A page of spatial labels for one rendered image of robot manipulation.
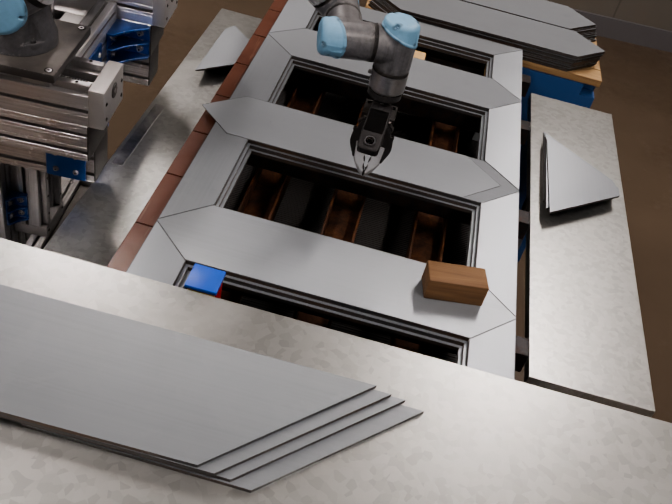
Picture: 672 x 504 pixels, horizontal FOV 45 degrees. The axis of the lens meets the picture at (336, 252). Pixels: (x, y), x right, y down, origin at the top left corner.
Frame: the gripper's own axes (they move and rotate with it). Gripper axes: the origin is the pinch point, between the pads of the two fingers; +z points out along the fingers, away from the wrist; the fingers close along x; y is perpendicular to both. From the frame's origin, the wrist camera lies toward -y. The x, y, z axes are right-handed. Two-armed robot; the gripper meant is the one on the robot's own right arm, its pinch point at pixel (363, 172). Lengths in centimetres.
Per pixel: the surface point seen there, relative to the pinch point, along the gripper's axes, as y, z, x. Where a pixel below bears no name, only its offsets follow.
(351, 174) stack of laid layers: 8.4, 7.2, 2.7
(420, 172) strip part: 14.5, 5.8, -12.9
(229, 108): 19.5, 5.7, 35.7
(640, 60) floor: 315, 90, -135
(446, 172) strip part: 17.5, 5.8, -19.0
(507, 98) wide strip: 62, 6, -33
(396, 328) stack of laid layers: -36.3, 7.7, -14.3
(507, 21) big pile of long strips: 113, 5, -31
